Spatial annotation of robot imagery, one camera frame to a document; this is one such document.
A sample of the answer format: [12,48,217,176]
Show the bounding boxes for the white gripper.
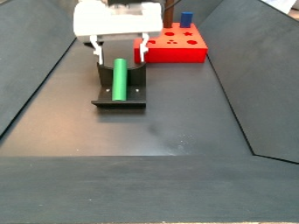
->
[73,0,163,65]

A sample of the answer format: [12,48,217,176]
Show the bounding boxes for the green cylinder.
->
[112,59,127,101]

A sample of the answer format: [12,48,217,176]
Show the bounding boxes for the red foam shape-sorter block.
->
[144,23,208,63]

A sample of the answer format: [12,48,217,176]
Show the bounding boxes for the brown cylinder peg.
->
[163,0,173,28]

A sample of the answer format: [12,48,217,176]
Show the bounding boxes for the black curved cradle stand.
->
[91,59,145,109]

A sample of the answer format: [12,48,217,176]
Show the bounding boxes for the tall blue square peg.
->
[180,11,192,28]

